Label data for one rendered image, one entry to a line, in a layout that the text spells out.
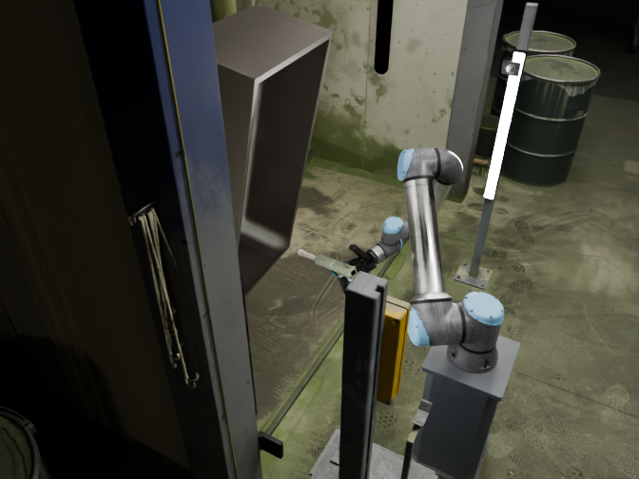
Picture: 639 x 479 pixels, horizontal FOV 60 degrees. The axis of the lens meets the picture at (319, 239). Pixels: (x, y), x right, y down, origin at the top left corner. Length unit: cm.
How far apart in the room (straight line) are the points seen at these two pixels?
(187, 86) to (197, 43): 9
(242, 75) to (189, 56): 74
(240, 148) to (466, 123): 232
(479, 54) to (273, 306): 207
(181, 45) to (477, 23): 288
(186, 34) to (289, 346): 215
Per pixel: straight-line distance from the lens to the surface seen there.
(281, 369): 294
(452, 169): 218
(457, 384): 219
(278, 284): 341
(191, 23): 118
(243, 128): 198
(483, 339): 211
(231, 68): 192
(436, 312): 203
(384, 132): 430
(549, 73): 451
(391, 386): 119
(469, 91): 397
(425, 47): 398
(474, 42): 387
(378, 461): 175
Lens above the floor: 228
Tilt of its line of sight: 37 degrees down
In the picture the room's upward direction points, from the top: straight up
